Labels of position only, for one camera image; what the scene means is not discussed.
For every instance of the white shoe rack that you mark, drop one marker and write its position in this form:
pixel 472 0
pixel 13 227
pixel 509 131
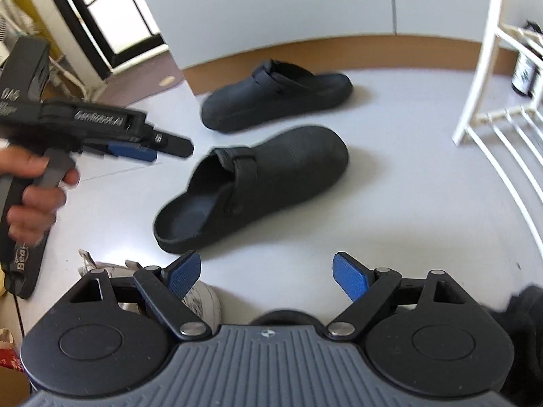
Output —
pixel 474 93

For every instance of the black framed glass door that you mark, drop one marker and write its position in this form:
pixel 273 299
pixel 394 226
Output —
pixel 87 21

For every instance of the matte dark grey clog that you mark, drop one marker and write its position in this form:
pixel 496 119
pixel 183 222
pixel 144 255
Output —
pixel 288 93
pixel 288 165

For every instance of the brown bottle white label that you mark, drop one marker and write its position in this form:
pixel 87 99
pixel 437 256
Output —
pixel 526 68

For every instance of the person's left hand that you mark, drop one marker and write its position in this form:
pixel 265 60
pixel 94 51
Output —
pixel 25 163

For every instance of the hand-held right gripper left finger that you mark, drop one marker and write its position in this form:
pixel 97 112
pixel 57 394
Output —
pixel 184 271

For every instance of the white printed sneaker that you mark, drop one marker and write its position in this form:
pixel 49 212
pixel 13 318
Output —
pixel 203 305

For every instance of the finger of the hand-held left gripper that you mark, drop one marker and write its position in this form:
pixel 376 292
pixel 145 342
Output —
pixel 174 146
pixel 127 151

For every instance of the brown door mat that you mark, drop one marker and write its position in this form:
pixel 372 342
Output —
pixel 148 76

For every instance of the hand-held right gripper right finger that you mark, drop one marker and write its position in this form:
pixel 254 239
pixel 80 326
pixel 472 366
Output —
pixel 352 275

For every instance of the red patterned cloth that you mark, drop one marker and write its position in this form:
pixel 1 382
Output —
pixel 9 352

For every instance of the black printed slide sandal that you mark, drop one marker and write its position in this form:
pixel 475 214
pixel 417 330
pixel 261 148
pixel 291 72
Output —
pixel 29 271

